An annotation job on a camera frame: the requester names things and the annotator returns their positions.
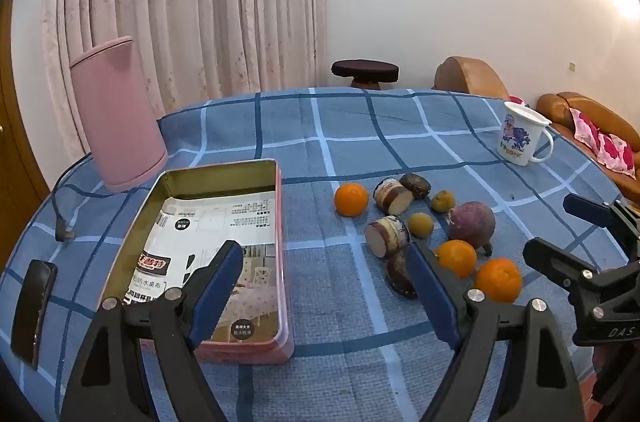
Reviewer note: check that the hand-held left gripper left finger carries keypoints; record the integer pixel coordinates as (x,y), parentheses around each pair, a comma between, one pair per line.
(220,292)

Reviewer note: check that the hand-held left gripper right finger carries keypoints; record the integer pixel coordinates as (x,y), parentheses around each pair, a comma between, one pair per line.
(432,297)

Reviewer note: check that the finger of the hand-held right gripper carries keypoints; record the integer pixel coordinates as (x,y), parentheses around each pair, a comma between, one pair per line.
(585,205)
(555,259)

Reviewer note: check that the dark taro end piece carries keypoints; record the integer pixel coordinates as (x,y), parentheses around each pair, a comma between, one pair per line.
(398,274)
(416,184)

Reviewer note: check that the orange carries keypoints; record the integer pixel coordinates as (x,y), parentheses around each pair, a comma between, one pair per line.
(456,258)
(351,200)
(498,280)

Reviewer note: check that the small yellowish-brown fruit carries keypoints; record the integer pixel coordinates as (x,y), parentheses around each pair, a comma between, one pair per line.
(420,224)
(443,201)

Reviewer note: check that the cut taro piece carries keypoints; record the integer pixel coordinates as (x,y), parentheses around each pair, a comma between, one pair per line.
(392,197)
(387,237)

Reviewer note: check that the purple round turnip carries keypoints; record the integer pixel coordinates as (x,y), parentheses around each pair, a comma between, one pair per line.
(471,224)

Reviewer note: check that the pink metal tin box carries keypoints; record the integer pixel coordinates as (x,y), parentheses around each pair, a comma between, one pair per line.
(225,174)

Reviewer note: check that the pink floral pillow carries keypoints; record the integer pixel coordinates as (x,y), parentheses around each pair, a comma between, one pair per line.
(607,147)

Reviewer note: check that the printed paper sheet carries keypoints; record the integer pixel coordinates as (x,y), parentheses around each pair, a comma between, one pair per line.
(225,222)

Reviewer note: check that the brown leather sofa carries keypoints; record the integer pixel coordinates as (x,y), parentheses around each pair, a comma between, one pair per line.
(595,112)

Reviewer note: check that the white printed enamel mug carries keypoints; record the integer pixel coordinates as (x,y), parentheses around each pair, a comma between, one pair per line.
(517,137)

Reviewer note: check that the brown leather armchair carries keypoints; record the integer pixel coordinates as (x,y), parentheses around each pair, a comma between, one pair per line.
(470,77)

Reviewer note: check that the blue plaid tablecloth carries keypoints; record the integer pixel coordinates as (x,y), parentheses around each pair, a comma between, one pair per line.
(350,142)

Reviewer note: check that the black smartphone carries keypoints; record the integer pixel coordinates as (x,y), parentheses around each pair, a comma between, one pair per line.
(32,307)

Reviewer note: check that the pink cylindrical container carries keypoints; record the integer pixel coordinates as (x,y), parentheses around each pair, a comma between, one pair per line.
(120,122)

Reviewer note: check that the dark round stool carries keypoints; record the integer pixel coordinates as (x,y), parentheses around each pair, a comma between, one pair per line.
(365,69)

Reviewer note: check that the wooden door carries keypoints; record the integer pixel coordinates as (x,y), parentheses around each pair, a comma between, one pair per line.
(15,152)

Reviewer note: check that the pink floral curtain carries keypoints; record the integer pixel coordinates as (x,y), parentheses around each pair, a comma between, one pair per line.
(200,2)

